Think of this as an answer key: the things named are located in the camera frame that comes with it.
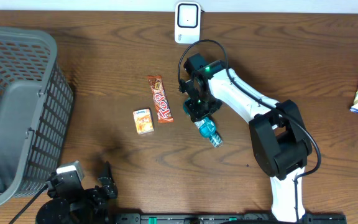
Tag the white barcode scanner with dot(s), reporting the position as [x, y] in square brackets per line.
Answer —
[187, 22]

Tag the teal mouthwash bottle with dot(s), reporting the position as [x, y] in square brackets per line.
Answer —
[208, 130]

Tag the small orange box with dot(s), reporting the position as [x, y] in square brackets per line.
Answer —
[143, 121]

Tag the red chocolate bar wrapper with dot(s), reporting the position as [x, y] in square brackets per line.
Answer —
[162, 107]

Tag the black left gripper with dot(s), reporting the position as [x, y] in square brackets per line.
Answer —
[100, 199]

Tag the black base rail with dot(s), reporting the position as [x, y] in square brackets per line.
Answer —
[264, 218]

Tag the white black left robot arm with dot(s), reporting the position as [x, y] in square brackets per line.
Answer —
[58, 210]

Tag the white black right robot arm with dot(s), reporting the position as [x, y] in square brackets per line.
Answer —
[279, 143]

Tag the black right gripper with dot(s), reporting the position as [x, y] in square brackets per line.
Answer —
[197, 114]

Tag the grey plastic mesh basket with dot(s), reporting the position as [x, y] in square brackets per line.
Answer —
[36, 102]

